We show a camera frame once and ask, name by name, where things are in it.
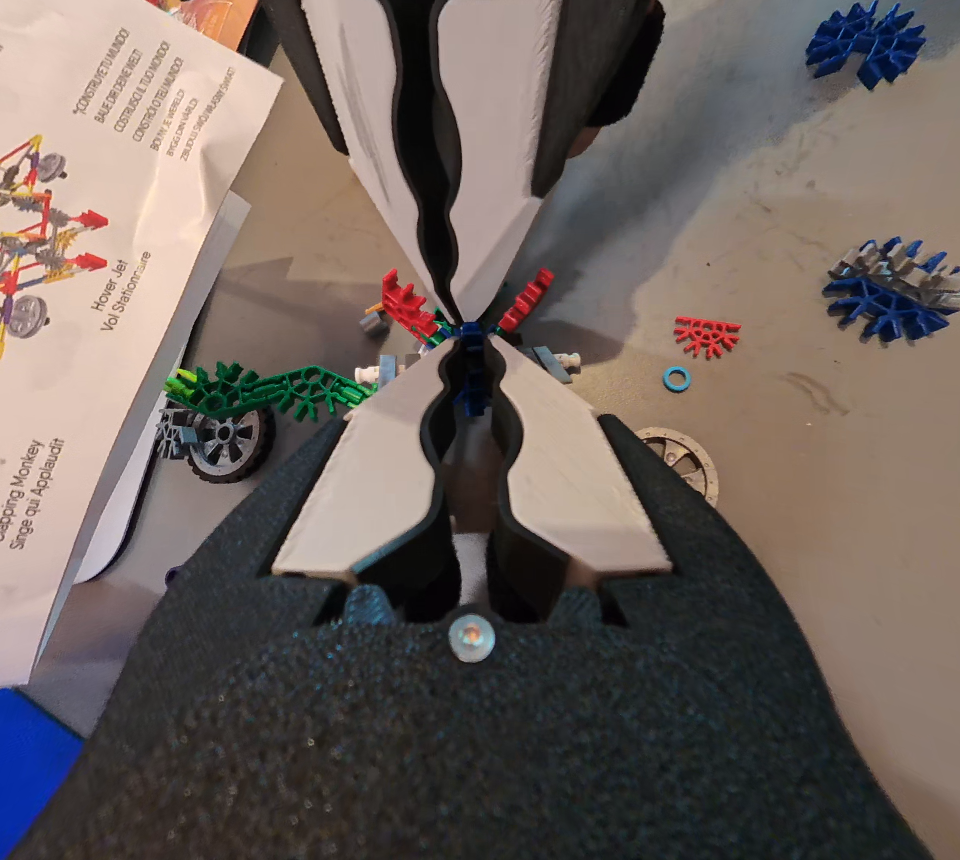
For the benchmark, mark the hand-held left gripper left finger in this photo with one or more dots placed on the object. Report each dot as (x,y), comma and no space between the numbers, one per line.
(367,492)

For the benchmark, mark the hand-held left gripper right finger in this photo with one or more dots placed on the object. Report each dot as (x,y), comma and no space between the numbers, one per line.
(577,492)

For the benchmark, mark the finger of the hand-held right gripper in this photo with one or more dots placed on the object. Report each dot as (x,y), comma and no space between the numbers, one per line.
(502,87)
(345,49)

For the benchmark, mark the blue red toy model core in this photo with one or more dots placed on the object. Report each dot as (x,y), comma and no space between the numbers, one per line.
(474,350)

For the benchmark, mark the red fan connector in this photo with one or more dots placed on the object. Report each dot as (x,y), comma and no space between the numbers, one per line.
(405,301)
(706,335)

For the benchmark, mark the large blue plastic bin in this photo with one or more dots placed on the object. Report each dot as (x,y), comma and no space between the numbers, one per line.
(37,762)

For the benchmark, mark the person's right hand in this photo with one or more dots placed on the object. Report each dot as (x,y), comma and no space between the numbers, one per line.
(583,139)

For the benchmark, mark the silver wheel hub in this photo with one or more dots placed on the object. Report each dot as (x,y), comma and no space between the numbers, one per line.
(686,458)

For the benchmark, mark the grey wheel with black tyre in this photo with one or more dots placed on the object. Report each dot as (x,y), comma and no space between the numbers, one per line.
(225,440)

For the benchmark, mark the grey spacer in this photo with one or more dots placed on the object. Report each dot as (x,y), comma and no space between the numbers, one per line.
(373,325)

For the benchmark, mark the light green rod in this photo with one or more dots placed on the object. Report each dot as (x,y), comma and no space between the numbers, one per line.
(176,383)

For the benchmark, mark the white book stand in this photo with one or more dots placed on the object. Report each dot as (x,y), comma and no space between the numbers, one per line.
(127,500)

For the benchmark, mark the toy instruction booklet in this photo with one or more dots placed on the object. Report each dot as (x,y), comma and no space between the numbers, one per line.
(112,162)

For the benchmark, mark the blue grey snowflake connector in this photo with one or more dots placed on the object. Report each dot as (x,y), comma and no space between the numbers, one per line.
(892,301)

